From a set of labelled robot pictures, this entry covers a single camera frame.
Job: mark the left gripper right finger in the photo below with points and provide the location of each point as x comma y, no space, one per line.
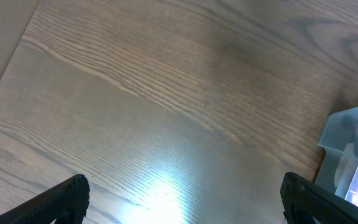
304,202

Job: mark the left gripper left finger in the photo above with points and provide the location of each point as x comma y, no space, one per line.
64,203

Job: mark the clear plastic storage bin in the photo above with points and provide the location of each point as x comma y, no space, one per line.
338,173

